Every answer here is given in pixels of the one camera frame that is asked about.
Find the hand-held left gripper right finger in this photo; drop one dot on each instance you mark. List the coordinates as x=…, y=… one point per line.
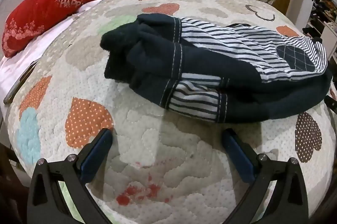
x=238, y=154

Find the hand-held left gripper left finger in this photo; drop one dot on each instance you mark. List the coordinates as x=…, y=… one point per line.
x=96, y=154

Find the navy striped pants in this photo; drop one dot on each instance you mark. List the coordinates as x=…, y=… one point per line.
x=147, y=60

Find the heart patterned quilt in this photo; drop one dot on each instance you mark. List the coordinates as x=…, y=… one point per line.
x=158, y=134

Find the dark brown phone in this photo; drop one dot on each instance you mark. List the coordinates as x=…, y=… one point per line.
x=16, y=89

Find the white bed sheet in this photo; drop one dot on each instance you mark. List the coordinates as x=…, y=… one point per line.
x=15, y=66

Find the large red pillow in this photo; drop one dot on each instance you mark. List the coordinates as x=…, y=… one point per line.
x=52, y=2

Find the shoe rack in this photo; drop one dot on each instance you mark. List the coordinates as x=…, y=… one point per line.
x=320, y=8

